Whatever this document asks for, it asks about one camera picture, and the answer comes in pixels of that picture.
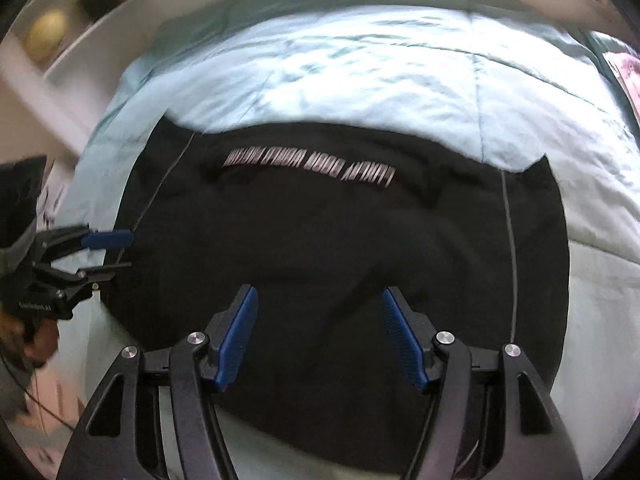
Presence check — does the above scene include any dark picture frame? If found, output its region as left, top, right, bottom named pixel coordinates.
left=77, top=0, right=121, bottom=21

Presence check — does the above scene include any black cable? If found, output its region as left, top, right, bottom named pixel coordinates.
left=0, top=345, right=78, bottom=433

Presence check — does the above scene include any white bookshelf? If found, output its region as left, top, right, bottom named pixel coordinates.
left=0, top=0, right=166, bottom=161

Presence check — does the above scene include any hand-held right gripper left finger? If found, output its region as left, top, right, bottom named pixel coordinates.
left=56, top=284, right=259, bottom=480

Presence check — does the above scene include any yellow globe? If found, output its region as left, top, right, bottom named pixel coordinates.
left=26, top=9, right=70, bottom=63

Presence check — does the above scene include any pink floral quilt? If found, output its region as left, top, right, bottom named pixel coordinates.
left=602, top=50, right=640, bottom=126

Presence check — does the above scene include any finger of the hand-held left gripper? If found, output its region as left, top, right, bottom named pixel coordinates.
left=30, top=225, right=135, bottom=261
left=37, top=261, right=133, bottom=293

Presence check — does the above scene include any black hooded jacket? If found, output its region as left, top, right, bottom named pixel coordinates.
left=97, top=114, right=572, bottom=480

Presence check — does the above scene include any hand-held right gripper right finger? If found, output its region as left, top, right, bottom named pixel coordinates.
left=381, top=286, right=585, bottom=480

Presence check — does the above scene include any person's left hand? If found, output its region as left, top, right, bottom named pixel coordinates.
left=0, top=307, right=61, bottom=362

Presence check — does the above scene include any light teal bed sheet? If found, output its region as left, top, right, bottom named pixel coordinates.
left=47, top=0, right=640, bottom=480

